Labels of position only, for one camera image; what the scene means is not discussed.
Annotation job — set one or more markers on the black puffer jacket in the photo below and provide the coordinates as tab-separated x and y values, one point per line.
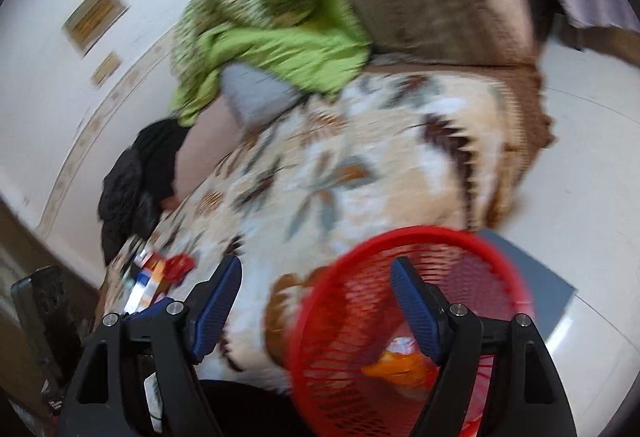
125	207

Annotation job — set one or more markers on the grey floor mat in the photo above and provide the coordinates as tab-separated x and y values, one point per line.
540	287

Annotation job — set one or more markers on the blue white cardboard box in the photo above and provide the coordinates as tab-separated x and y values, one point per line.
146	284

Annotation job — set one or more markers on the red plastic mesh basket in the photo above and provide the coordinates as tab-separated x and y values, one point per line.
360	297

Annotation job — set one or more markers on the small gold wall plate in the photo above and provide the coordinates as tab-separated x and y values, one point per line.
106	68

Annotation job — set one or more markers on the black cloth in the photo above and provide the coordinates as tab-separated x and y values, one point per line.
160	152

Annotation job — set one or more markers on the leaf printed blanket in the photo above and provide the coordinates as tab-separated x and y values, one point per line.
350	167

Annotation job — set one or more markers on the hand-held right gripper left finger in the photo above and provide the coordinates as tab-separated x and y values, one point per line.
217	302

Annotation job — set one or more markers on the grey pillow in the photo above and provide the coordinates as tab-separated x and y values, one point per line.
255	92

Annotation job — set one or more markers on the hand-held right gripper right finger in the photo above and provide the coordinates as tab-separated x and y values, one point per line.
415	312

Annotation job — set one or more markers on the orange plastic wrapper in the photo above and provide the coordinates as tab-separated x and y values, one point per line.
395	364

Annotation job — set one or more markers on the gold wall switch plate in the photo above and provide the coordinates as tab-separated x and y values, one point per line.
95	19

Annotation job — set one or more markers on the green patterned quilt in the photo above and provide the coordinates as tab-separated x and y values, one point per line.
280	47

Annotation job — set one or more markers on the black boxy object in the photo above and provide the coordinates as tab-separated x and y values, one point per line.
42	317

